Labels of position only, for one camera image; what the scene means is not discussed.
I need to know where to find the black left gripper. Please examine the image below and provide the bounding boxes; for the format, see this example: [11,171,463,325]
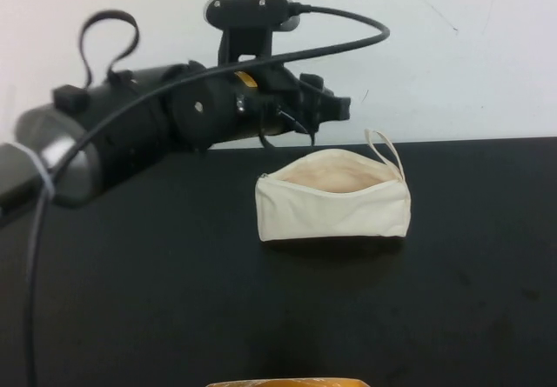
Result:
[233,63,352,139]

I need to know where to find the cream fabric pencil case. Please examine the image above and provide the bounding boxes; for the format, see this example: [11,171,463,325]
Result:
[254,129,413,244]

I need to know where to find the black table mat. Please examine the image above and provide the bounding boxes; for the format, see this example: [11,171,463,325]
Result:
[0,137,557,387]

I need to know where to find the yellow curved object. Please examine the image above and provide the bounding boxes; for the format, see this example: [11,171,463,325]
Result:
[205,376,368,387]

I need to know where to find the white zip tie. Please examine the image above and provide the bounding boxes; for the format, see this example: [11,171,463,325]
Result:
[8,142,57,197]

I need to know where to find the thick black camera cable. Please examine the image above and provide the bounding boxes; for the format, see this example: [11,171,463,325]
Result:
[23,2,392,387]

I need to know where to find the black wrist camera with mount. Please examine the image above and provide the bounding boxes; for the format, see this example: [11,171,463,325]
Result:
[204,0,301,69]

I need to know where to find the black strap loop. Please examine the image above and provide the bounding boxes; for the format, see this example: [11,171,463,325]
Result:
[77,9,141,88]

